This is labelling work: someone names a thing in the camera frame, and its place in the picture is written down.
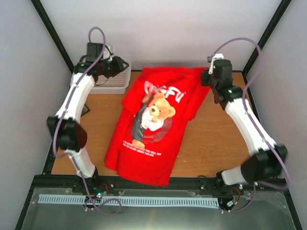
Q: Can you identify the black brooch box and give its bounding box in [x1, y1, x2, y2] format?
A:
[81, 105, 90, 116]

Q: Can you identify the red kungfu bear t-shirt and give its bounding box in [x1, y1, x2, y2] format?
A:
[104, 67, 210, 182]

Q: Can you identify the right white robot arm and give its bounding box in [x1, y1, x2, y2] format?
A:
[201, 54, 288, 188]

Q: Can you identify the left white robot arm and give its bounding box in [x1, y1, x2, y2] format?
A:
[47, 42, 129, 193]

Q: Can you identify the white plastic basket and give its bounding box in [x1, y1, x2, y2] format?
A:
[90, 57, 131, 94]

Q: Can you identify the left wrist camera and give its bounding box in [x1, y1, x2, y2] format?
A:
[102, 45, 114, 62]

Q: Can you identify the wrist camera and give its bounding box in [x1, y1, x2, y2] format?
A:
[207, 53, 224, 75]
[102, 45, 114, 62]

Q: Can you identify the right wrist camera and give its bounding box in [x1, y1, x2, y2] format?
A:
[207, 53, 224, 75]

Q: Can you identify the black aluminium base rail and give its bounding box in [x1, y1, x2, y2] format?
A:
[33, 174, 288, 195]

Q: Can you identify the light blue cable duct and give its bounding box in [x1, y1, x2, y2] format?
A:
[38, 195, 219, 208]

